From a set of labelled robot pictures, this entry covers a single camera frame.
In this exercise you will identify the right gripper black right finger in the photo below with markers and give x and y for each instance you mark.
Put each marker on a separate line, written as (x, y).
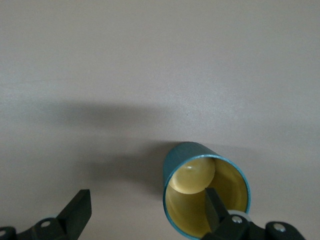
(217, 215)

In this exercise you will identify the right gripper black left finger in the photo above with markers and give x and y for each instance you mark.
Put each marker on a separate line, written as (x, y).
(77, 212)

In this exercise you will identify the teal cup with yellow inside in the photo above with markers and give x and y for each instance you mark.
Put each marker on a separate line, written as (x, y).
(190, 152)

